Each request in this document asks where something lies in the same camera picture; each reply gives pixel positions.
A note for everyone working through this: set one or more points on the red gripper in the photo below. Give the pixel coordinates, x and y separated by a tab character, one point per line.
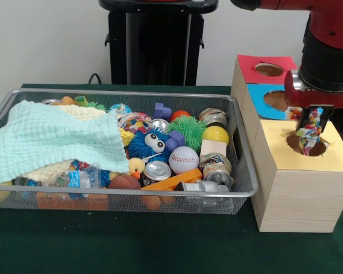
317	100

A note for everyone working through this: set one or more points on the colourful rag ball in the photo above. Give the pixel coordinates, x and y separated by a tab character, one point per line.
310	140

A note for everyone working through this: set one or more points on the purple plastic block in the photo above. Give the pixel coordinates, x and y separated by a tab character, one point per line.
160	109

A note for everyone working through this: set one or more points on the mint green waffle cloth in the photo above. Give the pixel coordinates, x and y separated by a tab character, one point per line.
51	137

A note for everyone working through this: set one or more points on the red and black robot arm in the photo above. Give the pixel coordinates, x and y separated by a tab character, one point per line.
328	62

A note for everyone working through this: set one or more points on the wooden box with three holes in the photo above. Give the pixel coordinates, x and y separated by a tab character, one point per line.
297	199

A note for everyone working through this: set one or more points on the yellow plastic ball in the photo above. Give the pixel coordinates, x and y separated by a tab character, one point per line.
215	134

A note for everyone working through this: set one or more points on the plain wooden block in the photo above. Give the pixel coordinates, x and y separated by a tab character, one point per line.
213	148

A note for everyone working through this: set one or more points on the crushed drink can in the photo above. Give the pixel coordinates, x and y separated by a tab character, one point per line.
215	168

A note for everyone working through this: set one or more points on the green spiky ball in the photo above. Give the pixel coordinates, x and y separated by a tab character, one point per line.
185	127

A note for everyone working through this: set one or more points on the white baseball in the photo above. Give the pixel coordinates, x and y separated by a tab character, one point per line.
183	160

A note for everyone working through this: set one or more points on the orange plastic building block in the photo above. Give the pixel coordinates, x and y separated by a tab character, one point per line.
185	175

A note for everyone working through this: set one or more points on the blue spiky toy with eyes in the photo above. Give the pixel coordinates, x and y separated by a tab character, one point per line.
140	146

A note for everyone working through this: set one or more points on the dark green table cloth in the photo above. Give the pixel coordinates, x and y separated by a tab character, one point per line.
131	242

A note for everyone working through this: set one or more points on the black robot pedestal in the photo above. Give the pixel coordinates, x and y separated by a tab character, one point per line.
157	42

